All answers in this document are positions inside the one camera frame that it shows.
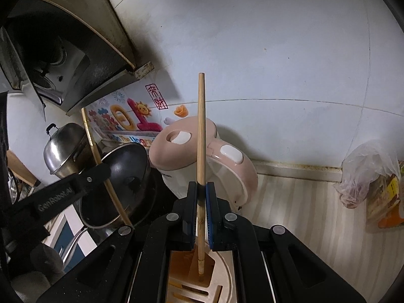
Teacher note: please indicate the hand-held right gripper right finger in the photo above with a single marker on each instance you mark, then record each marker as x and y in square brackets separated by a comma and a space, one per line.
[210, 217]

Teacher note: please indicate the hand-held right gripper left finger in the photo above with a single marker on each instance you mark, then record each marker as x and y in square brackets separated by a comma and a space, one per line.
[193, 217]

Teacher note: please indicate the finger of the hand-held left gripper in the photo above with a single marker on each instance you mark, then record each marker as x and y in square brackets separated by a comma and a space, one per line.
[63, 192]

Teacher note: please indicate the beige utensil holder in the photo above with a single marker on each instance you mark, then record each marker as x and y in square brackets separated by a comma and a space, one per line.
[221, 279]

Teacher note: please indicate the black wok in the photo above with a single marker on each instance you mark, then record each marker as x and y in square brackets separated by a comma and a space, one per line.
[126, 167]

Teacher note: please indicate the blue white cabinet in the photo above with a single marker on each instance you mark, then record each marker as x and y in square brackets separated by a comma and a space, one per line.
[64, 236]

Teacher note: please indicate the steel pot with lid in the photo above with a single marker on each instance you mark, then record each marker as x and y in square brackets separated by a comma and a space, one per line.
[63, 146]

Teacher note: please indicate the wooden board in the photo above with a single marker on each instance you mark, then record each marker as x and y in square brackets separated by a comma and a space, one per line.
[23, 169]

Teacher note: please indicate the pink electric kettle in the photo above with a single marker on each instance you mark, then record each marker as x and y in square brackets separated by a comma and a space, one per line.
[176, 167]

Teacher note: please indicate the colourful printed poster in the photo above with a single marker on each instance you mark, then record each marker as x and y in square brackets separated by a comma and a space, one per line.
[126, 116]

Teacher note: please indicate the clear plastic bag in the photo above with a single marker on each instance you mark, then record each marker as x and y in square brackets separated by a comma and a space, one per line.
[363, 170]

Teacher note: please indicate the orange snack packet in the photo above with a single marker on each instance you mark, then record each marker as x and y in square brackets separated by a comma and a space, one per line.
[386, 210]

